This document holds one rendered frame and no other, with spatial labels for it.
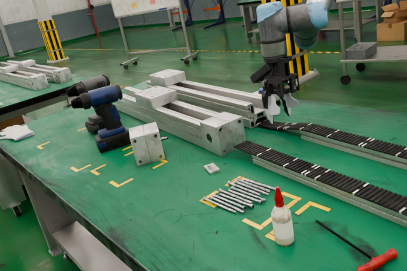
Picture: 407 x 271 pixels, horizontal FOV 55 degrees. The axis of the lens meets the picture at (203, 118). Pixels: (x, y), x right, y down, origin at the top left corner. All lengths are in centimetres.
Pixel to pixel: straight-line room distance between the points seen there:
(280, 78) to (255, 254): 58
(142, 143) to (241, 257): 56
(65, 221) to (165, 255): 143
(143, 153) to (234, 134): 29
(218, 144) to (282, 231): 45
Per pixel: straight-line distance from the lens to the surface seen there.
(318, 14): 116
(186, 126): 129
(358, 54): 421
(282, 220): 75
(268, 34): 116
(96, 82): 161
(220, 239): 83
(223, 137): 115
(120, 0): 753
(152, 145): 121
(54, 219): 219
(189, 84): 173
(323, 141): 116
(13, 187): 295
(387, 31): 621
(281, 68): 117
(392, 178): 99
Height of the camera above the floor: 127
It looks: 19 degrees down
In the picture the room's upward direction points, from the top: 11 degrees counter-clockwise
